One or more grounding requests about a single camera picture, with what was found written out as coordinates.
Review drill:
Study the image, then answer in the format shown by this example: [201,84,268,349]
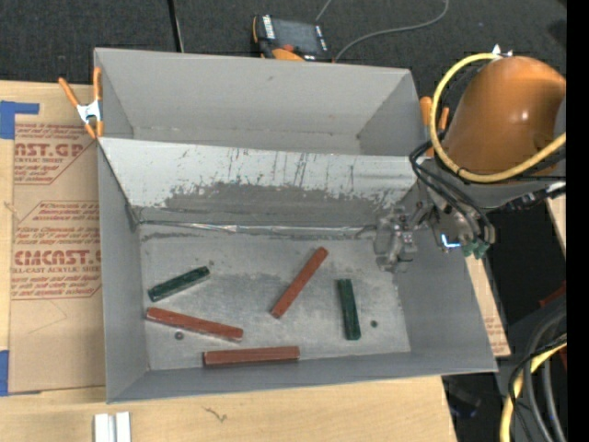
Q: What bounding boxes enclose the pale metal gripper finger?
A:
[377,232,419,274]
[373,214,410,253]

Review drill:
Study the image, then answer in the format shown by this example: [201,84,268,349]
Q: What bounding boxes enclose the dark green flat block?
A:
[336,277,363,342]
[146,265,212,303]

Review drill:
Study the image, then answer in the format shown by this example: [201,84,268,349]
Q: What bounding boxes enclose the red-brown flat block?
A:
[144,306,245,343]
[269,246,330,320]
[202,345,302,368]

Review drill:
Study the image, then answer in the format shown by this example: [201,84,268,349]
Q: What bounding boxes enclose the grey metal bin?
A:
[93,47,500,404]

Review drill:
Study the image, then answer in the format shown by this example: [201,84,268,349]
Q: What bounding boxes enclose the brown cardboard board red print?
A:
[0,79,513,396]

